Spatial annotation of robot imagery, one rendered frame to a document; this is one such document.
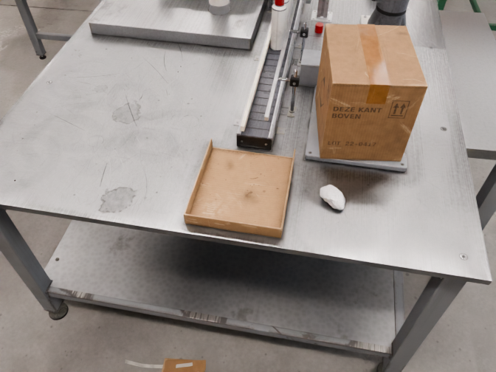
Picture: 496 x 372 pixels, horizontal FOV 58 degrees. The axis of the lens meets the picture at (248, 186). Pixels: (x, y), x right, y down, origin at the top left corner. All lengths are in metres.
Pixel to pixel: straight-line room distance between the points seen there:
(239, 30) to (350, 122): 0.77
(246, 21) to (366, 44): 0.71
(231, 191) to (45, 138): 0.64
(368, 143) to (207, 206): 0.49
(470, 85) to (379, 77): 0.66
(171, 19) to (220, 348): 1.35
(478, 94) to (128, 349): 1.64
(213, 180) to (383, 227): 0.49
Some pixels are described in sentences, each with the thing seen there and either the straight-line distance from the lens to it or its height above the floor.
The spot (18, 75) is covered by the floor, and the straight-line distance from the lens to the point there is 3.53.
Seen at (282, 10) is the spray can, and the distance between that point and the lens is 1.67.
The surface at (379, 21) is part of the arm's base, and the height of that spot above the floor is 0.92.
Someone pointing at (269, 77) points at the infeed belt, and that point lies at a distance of 1.60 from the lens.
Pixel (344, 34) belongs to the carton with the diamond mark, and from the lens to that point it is 1.39.
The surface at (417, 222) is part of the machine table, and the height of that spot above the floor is 0.83.
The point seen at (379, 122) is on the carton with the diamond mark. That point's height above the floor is 1.00.
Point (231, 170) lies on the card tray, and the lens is 1.32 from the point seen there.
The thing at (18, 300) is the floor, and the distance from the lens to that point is 2.25.
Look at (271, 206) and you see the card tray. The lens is 1.23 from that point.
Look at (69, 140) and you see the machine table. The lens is 1.53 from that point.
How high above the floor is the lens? 1.79
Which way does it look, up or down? 48 degrees down
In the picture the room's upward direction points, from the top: straight up
